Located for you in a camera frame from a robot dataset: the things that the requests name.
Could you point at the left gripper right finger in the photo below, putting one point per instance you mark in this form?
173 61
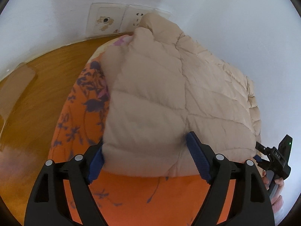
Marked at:
250 203

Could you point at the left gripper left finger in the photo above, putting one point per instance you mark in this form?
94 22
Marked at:
61 193

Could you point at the beige puffer jacket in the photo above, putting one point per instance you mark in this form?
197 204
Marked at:
162 85

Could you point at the person's right hand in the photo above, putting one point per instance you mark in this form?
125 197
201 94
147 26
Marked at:
277 201

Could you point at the orange floral cloth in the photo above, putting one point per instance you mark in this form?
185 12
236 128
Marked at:
124 200

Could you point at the white wall socket panel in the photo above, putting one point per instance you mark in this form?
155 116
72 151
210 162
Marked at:
107 19

